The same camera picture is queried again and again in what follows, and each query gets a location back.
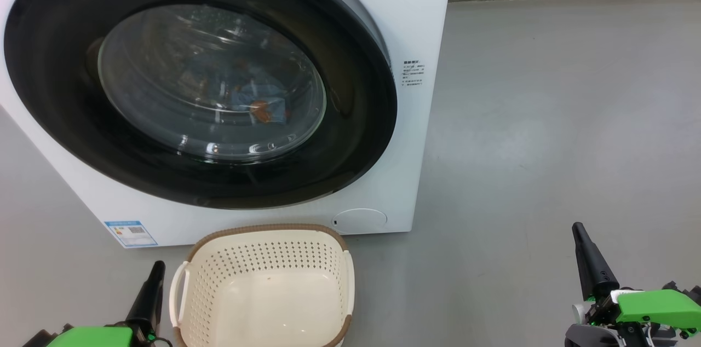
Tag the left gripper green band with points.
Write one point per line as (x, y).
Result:
(87, 337)

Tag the round drain filter cover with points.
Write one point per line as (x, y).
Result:
(358, 220)

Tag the washing machine drum interior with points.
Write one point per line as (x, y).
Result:
(164, 40)

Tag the blue energy label sticker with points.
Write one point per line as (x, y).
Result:
(131, 233)

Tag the black text label sticker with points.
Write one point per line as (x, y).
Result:
(414, 73)

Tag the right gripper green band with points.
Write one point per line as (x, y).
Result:
(657, 308)

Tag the white front-load washing machine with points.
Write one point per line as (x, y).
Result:
(405, 18)

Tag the cream perforated laundry basket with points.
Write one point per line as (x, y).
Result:
(274, 303)

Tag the cream and blue garment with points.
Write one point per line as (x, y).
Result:
(213, 76)

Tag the black round glass washer door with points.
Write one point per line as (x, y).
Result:
(55, 73)

